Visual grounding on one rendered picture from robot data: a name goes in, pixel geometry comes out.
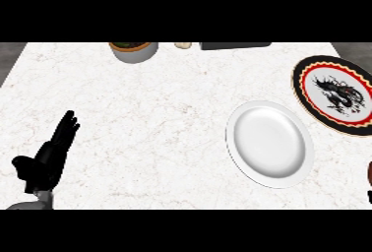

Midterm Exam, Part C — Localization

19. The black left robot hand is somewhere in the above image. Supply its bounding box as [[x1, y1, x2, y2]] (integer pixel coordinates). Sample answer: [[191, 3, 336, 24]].
[[10, 109, 81, 195]]

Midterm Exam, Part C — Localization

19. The brown sweet potato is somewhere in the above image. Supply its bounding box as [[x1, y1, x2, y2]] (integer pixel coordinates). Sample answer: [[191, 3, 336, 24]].
[[364, 160, 372, 192]]

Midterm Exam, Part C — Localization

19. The plain white plate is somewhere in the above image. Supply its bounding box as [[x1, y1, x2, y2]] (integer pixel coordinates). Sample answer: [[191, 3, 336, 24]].
[[224, 99, 315, 190]]

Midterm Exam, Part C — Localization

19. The black red dragon plate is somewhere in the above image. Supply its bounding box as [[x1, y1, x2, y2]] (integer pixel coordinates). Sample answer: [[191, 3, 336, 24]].
[[290, 54, 372, 138]]

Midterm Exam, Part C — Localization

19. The grey pot with plant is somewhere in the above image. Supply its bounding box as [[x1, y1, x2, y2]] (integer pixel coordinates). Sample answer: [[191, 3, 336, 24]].
[[107, 41, 159, 65]]

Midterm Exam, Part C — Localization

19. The dark grey flat object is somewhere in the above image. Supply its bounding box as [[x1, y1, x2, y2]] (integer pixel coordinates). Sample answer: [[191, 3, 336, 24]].
[[199, 41, 273, 51]]

